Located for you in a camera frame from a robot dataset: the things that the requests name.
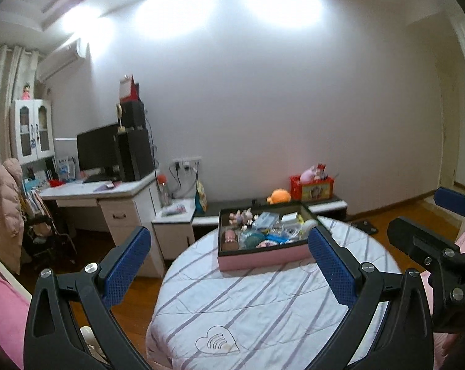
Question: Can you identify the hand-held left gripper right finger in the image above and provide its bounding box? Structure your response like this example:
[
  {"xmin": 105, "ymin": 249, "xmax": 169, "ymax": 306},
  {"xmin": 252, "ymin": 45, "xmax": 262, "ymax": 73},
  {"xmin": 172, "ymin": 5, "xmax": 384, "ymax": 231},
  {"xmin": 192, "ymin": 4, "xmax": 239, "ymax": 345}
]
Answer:
[{"xmin": 307, "ymin": 228, "xmax": 435, "ymax": 370}]

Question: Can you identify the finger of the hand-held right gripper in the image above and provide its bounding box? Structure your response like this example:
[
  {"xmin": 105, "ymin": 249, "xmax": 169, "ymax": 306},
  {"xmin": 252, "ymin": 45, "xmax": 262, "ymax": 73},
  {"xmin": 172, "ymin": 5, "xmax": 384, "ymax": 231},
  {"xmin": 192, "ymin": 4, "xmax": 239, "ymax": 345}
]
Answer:
[
  {"xmin": 434, "ymin": 187, "xmax": 465, "ymax": 218},
  {"xmin": 387, "ymin": 217, "xmax": 464, "ymax": 274}
]

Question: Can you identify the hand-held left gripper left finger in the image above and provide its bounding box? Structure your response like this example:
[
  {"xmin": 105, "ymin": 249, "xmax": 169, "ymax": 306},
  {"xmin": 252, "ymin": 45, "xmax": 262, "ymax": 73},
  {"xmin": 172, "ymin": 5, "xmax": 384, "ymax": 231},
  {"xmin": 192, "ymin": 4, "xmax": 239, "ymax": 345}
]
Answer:
[{"xmin": 23, "ymin": 225, "xmax": 153, "ymax": 370}]

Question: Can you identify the pink storage box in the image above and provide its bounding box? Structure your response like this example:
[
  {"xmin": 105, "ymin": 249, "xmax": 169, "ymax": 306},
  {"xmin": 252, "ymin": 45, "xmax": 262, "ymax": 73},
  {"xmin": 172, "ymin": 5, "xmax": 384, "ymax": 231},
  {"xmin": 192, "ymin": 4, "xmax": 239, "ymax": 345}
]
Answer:
[{"xmin": 218, "ymin": 202, "xmax": 322, "ymax": 272}]

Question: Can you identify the teal round case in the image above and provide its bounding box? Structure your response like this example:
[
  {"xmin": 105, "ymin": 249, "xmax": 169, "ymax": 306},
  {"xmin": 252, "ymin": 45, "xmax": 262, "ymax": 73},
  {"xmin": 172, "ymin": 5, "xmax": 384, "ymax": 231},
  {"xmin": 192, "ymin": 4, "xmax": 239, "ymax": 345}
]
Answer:
[{"xmin": 241, "ymin": 231, "xmax": 265, "ymax": 249}]

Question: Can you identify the rose gold tin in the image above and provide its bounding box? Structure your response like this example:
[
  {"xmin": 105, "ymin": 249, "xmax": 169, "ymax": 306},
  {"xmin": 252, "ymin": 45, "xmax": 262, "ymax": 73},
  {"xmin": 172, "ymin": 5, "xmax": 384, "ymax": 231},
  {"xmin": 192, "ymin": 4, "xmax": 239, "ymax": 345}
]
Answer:
[{"xmin": 223, "ymin": 229, "xmax": 241, "ymax": 251}]

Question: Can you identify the dark flat floor item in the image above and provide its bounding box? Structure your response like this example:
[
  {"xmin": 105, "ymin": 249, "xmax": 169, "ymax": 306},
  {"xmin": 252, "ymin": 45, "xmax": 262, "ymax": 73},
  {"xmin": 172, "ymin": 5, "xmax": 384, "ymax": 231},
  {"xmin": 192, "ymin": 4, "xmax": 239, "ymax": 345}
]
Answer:
[{"xmin": 350, "ymin": 220, "xmax": 380, "ymax": 235}]

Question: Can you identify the low white side cabinet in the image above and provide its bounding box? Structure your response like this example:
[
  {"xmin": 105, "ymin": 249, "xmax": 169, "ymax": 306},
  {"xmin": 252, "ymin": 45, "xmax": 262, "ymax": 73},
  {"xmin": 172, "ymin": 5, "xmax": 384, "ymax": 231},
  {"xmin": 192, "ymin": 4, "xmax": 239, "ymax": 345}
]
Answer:
[{"xmin": 151, "ymin": 198, "xmax": 196, "ymax": 263}]

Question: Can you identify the white desk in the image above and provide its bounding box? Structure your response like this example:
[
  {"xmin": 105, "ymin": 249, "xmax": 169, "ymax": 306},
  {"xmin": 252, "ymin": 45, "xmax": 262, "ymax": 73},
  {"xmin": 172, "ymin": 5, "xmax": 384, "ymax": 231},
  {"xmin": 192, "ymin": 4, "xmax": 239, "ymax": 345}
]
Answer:
[{"xmin": 40, "ymin": 171, "xmax": 162, "ymax": 278}]

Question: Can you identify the white door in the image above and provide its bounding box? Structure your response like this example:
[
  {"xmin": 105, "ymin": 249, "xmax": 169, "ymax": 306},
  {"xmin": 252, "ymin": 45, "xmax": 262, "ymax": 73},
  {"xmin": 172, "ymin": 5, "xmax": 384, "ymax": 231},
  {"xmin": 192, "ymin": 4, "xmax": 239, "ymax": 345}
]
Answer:
[{"xmin": 437, "ymin": 27, "xmax": 465, "ymax": 201}]

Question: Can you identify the orange-capped water bottle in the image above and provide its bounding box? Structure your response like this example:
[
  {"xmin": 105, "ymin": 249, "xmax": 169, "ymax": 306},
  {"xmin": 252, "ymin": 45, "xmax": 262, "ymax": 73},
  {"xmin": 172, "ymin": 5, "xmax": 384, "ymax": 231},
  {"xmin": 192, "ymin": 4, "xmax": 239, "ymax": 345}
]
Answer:
[{"xmin": 157, "ymin": 175, "xmax": 169, "ymax": 207}]

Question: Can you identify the red storage crate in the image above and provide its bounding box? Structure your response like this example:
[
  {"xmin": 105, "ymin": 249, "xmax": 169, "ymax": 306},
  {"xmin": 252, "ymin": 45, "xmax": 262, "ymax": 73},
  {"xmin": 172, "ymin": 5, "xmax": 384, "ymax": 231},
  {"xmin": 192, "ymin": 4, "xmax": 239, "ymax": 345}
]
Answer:
[{"xmin": 290, "ymin": 175, "xmax": 335, "ymax": 202}]

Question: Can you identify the striped white tablecloth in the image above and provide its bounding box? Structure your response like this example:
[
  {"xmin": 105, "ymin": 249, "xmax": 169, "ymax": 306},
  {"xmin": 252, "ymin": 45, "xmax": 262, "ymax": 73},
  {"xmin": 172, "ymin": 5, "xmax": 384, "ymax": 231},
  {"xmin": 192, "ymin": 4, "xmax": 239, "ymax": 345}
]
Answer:
[{"xmin": 146, "ymin": 216, "xmax": 405, "ymax": 370}]

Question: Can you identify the orange octopus plush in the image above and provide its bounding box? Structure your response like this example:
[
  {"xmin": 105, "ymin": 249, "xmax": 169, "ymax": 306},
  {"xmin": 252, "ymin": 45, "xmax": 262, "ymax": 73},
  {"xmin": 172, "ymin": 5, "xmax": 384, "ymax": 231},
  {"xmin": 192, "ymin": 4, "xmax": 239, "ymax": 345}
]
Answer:
[{"xmin": 266, "ymin": 189, "xmax": 292, "ymax": 205}]

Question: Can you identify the low dark-topped bench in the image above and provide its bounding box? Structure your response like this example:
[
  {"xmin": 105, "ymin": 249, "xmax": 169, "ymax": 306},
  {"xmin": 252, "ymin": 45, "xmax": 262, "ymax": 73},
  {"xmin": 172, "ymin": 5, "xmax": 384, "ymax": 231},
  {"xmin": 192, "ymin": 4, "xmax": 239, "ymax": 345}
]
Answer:
[{"xmin": 192, "ymin": 196, "xmax": 349, "ymax": 240}]

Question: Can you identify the yellow snack bag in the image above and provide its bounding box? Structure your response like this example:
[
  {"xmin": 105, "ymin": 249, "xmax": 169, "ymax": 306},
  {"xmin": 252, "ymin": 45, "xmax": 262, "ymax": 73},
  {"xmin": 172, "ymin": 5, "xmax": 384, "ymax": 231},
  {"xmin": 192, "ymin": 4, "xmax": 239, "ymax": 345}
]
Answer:
[{"xmin": 195, "ymin": 180, "xmax": 209, "ymax": 213}]

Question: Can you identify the black computer tower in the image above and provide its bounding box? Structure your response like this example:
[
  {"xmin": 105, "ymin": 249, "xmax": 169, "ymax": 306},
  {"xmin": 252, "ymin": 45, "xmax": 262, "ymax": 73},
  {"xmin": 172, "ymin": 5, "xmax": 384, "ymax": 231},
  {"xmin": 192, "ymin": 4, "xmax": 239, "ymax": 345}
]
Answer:
[{"xmin": 117, "ymin": 128, "xmax": 156, "ymax": 182}]

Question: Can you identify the blue and white box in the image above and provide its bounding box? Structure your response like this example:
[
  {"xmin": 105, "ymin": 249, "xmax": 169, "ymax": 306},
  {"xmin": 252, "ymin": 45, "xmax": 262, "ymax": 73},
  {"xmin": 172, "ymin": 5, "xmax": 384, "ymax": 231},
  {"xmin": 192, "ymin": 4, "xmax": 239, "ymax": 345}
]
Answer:
[{"xmin": 57, "ymin": 156, "xmax": 79, "ymax": 182}]

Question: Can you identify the black computer monitor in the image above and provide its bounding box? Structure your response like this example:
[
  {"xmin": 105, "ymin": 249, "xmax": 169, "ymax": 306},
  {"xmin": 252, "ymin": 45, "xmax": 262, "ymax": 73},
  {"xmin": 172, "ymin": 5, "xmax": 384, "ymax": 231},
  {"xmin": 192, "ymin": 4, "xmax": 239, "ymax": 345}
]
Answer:
[{"xmin": 76, "ymin": 123, "xmax": 121, "ymax": 178}]

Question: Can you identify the pink blanket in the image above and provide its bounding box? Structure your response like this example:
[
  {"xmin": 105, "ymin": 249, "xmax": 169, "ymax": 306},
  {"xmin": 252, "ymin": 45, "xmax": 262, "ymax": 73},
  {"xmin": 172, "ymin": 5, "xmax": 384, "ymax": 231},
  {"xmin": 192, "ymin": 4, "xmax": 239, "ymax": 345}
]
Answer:
[{"xmin": 0, "ymin": 254, "xmax": 35, "ymax": 370}]

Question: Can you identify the black speaker box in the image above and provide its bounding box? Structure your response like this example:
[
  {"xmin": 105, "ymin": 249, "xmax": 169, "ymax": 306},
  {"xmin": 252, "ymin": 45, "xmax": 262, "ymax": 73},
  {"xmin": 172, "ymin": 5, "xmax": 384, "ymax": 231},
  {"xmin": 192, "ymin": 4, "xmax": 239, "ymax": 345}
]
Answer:
[{"xmin": 119, "ymin": 100, "xmax": 146, "ymax": 130}]

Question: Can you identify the white glass-door cabinet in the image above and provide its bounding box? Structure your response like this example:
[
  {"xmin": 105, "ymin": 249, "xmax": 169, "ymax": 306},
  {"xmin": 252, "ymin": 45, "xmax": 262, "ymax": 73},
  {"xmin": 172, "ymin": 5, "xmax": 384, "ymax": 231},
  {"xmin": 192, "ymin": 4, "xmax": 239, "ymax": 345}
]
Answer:
[{"xmin": 10, "ymin": 99, "xmax": 56, "ymax": 164}]

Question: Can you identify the red desk calendar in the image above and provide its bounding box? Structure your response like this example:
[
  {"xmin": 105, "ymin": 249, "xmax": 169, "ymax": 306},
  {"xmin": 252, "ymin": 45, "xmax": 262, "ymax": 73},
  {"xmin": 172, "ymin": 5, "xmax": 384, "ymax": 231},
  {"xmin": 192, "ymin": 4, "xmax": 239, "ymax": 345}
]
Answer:
[{"xmin": 119, "ymin": 74, "xmax": 140, "ymax": 103}]

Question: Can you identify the beige curtain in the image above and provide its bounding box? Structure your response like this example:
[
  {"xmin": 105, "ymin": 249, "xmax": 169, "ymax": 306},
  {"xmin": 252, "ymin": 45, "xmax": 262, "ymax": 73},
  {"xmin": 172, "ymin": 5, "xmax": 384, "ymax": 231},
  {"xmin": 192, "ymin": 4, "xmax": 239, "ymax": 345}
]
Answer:
[{"xmin": 0, "ymin": 42, "xmax": 40, "ymax": 186}]

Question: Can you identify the white air conditioner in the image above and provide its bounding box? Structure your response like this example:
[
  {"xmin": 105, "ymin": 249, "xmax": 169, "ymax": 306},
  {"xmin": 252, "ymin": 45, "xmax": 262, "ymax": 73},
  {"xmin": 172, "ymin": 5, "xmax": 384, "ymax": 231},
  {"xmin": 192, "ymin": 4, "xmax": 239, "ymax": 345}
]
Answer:
[{"xmin": 36, "ymin": 39, "xmax": 90, "ymax": 81}]

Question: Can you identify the black power cable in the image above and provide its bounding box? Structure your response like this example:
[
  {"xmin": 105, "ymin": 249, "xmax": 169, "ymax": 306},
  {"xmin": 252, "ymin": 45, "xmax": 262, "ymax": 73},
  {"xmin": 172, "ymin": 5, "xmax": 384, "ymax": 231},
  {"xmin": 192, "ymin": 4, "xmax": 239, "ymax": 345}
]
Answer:
[{"xmin": 170, "ymin": 164, "xmax": 183, "ymax": 201}]

